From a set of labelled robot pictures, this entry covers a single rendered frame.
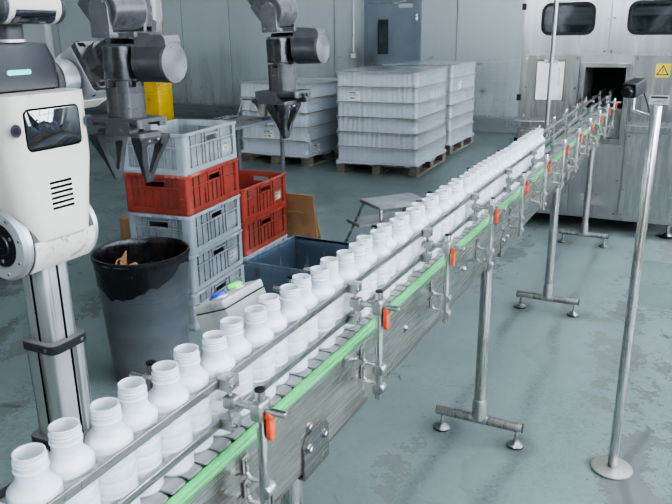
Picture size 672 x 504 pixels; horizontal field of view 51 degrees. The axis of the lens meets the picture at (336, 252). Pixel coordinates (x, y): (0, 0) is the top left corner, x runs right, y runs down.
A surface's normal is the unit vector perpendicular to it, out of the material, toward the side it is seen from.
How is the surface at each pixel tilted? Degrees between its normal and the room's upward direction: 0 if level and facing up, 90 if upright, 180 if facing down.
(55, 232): 90
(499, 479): 0
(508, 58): 90
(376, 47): 90
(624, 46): 90
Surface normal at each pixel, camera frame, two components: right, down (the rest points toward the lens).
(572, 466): -0.01, -0.95
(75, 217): 0.90, 0.12
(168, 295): 0.74, 0.25
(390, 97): -0.40, 0.27
